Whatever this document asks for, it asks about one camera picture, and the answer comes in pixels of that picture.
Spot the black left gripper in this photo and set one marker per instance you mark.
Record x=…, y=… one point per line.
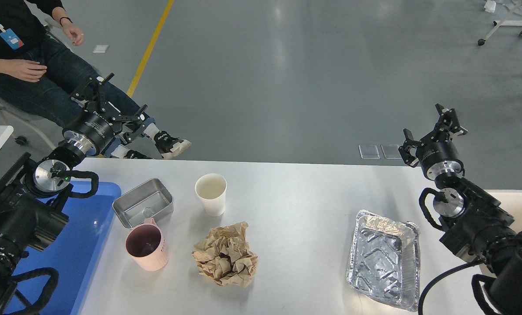
x=90, y=133

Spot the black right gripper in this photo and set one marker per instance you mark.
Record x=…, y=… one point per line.
x=440, y=156

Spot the stainless steel rectangular container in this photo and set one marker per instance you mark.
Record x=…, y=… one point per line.
x=151, y=199

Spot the aluminium foil tray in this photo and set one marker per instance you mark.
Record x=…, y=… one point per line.
x=384, y=261

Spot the pink ribbed mug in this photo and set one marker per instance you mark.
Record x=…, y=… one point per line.
x=147, y=247

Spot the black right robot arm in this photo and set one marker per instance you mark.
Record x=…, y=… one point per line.
x=475, y=227

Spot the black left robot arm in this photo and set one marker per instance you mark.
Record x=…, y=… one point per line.
x=33, y=193

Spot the clear floor plate right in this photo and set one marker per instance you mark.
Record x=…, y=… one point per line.
x=390, y=151

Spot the clear floor plate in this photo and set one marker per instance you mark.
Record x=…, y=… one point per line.
x=369, y=152
x=390, y=151

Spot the white paper scrap on floor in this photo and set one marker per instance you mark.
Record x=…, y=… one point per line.
x=100, y=49

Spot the clear floor plate left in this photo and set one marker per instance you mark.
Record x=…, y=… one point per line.
x=369, y=152

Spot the seated person in black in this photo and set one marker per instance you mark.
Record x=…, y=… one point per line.
x=38, y=73

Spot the beige plastic bin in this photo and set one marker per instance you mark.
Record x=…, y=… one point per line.
x=511, y=202

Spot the white paper cup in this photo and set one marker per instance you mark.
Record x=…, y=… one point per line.
x=211, y=191

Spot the blue plastic tray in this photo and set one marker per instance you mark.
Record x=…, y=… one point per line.
x=76, y=251

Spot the crumpled brown paper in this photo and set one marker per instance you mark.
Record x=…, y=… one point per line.
x=224, y=256

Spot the white wheeled cart frame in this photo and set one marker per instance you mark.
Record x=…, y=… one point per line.
x=512, y=22

